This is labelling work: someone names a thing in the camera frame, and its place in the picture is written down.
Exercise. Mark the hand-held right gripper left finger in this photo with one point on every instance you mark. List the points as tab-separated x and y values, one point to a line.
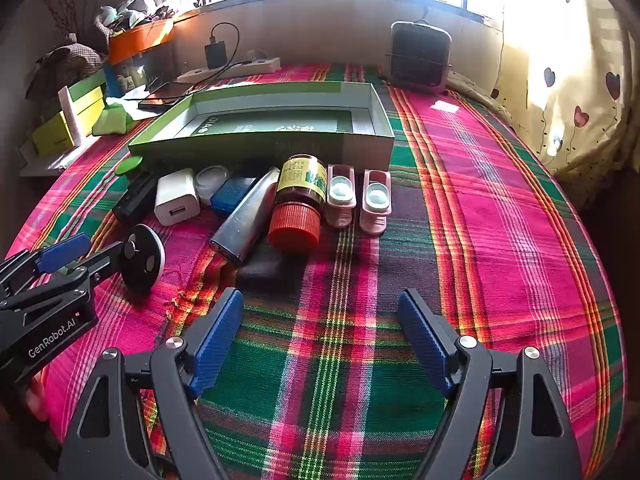
217	340

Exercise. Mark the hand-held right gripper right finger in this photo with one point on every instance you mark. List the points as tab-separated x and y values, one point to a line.
425	340

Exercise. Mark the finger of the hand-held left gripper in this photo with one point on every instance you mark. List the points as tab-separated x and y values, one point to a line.
102	262
65	252

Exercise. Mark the black round disc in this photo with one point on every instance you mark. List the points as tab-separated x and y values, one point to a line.
145	260

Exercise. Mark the black rectangular device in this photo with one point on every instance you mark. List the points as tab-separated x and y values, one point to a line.
135	197

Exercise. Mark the white charger adapter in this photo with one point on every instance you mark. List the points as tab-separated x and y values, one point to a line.
175	195

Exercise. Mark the green and white knob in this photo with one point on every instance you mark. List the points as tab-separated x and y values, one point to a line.
129	166

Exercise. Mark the clear round container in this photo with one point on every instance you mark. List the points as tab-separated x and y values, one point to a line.
210	185

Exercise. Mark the blue translucent usb device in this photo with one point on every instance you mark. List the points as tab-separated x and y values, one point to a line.
232	195

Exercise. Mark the pink contact lens case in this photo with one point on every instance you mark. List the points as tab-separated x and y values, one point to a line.
341	195
376	200

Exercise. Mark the green cardboard box tray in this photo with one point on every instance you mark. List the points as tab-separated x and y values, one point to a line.
225	152

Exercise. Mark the brown bottle red cap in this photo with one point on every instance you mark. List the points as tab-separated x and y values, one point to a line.
300	185

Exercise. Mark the person's left hand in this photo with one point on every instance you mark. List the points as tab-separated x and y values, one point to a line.
37	402

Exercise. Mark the black cloth patch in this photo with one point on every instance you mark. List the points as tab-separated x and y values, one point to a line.
265	272

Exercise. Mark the pink green plaid blanket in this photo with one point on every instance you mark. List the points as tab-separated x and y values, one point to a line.
450	260

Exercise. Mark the yellow box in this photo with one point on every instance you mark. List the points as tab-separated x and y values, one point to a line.
50	135

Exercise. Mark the white flat slab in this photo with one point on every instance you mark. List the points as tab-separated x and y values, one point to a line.
70	115

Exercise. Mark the green tissue pack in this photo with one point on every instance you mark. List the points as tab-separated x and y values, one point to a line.
112	117

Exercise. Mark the green cardboard carton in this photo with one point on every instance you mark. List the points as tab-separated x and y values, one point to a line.
90	100

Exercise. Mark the white tissue paper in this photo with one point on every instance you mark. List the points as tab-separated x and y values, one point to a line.
135	96

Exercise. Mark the black smartphone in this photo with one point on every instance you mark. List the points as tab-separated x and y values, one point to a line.
167	95

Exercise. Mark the brown checked cloth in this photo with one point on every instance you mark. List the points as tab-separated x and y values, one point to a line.
70	67

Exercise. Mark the orange box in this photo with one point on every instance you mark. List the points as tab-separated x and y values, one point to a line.
140	40

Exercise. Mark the white paper slip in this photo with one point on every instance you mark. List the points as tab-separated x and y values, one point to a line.
445	107

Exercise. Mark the black charger plug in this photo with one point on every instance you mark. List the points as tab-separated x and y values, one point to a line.
215	55

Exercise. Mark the white power strip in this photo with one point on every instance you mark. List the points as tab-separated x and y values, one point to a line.
255	66

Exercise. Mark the white plug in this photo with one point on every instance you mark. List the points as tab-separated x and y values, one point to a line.
256	56

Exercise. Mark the small grey desk heater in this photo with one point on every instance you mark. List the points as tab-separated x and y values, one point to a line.
417	60

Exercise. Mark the cream curtain with hearts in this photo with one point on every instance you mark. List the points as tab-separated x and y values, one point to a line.
575	85

